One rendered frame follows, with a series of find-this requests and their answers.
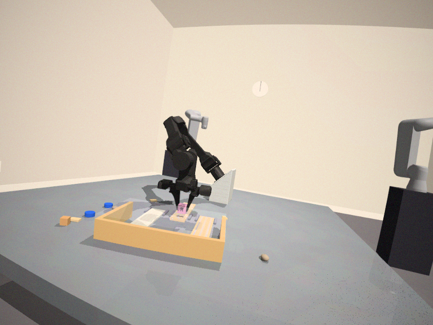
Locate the orange cube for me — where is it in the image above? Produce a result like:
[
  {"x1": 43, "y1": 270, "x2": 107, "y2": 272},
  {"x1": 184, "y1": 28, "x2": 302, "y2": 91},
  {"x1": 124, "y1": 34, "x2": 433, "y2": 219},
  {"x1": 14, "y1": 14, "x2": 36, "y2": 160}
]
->
[{"x1": 60, "y1": 216, "x2": 71, "y2": 226}]

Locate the wooden rectangular tray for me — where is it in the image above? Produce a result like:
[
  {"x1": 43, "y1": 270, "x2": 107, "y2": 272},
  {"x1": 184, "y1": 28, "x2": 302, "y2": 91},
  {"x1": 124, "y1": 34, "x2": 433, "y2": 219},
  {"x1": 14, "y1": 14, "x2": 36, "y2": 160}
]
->
[{"x1": 93, "y1": 198, "x2": 226, "y2": 263}]

